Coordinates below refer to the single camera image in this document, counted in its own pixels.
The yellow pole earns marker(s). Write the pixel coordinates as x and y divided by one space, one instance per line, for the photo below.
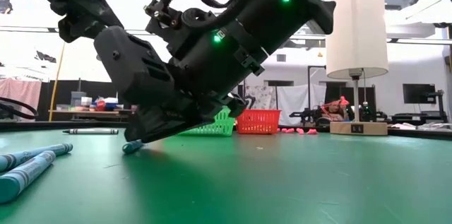
56 86

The green plastic basket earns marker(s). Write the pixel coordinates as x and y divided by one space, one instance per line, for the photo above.
219 126

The blue crayon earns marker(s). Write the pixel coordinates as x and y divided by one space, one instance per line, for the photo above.
132 147
23 176
31 154

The green table mat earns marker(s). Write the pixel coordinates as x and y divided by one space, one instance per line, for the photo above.
282 188

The cluttered background table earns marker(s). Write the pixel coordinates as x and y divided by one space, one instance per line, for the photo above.
88 112

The red plastic basket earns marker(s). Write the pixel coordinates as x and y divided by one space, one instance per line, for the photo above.
257 121

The black monitor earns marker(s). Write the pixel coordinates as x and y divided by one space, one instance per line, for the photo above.
418 93

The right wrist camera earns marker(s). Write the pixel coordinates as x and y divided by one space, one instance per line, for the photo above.
134 68

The black crayon white wrapper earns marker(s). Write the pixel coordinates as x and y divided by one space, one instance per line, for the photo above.
90 131

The black partition wall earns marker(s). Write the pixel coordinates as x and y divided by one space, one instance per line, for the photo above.
88 88

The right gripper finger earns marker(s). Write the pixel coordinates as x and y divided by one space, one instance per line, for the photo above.
148 134

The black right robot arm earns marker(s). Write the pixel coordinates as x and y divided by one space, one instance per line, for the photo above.
265 15

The pink curtain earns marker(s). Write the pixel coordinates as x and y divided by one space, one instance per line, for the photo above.
21 89

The red desk lamp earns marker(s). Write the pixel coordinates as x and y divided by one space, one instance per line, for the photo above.
335 105

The white shade table lamp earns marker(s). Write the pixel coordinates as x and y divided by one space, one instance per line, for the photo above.
355 29

